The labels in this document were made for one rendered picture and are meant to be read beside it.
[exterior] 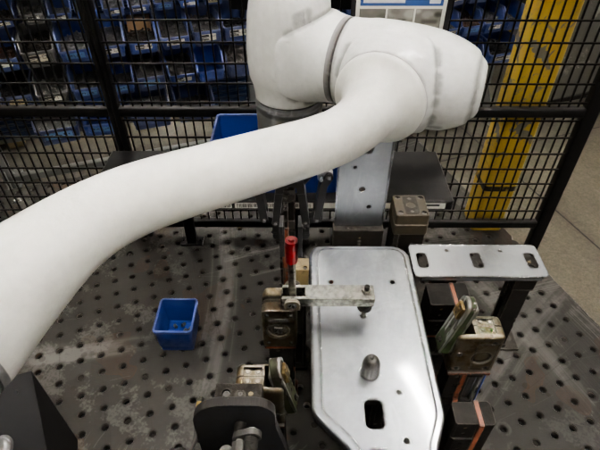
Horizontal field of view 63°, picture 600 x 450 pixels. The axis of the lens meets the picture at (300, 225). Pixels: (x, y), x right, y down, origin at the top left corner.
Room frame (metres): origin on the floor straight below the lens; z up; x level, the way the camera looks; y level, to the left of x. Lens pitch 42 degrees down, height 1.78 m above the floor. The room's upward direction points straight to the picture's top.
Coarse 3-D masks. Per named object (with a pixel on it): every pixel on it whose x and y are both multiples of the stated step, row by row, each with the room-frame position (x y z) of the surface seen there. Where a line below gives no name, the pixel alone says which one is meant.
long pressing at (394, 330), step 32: (320, 256) 0.77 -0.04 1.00; (352, 256) 0.77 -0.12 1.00; (384, 256) 0.77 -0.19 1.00; (384, 288) 0.67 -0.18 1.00; (416, 288) 0.68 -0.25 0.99; (320, 320) 0.59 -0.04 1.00; (352, 320) 0.59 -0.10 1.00; (384, 320) 0.59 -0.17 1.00; (416, 320) 0.59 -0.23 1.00; (320, 352) 0.52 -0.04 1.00; (352, 352) 0.52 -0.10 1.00; (384, 352) 0.52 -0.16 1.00; (416, 352) 0.52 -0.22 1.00; (320, 384) 0.45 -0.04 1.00; (352, 384) 0.45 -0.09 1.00; (384, 384) 0.45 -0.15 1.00; (416, 384) 0.45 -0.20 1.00; (320, 416) 0.39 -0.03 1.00; (352, 416) 0.40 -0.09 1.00; (384, 416) 0.40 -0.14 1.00; (416, 416) 0.40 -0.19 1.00; (352, 448) 0.34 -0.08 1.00; (384, 448) 0.34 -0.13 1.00; (416, 448) 0.34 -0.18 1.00
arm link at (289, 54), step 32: (256, 0) 0.58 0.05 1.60; (288, 0) 0.56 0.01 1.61; (320, 0) 0.57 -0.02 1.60; (256, 32) 0.57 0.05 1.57; (288, 32) 0.55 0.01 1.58; (320, 32) 0.55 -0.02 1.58; (256, 64) 0.57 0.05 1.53; (288, 64) 0.55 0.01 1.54; (320, 64) 0.53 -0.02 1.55; (256, 96) 0.59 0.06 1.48; (288, 96) 0.55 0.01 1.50; (320, 96) 0.54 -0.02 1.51
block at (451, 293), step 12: (432, 288) 0.69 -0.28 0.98; (444, 288) 0.69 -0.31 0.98; (456, 288) 0.69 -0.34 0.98; (432, 300) 0.66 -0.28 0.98; (444, 300) 0.66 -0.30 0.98; (456, 300) 0.66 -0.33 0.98; (432, 312) 0.65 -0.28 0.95; (444, 312) 0.65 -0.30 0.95; (432, 324) 0.64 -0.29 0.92; (432, 336) 0.64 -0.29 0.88; (432, 348) 0.65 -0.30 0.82
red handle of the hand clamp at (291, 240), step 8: (288, 240) 0.60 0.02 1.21; (296, 240) 0.60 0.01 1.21; (288, 248) 0.59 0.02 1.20; (296, 248) 0.60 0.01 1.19; (288, 256) 0.59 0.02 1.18; (296, 256) 0.60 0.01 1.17; (288, 264) 0.60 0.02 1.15; (288, 272) 0.60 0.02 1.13; (288, 280) 0.60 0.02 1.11; (288, 288) 0.60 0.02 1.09
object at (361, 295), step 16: (304, 288) 0.61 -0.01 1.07; (320, 288) 0.61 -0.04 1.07; (336, 288) 0.61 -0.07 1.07; (352, 288) 0.61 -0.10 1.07; (368, 288) 0.60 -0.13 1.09; (304, 304) 0.59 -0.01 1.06; (320, 304) 0.59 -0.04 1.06; (336, 304) 0.59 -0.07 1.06; (352, 304) 0.59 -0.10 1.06; (368, 304) 0.59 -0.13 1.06
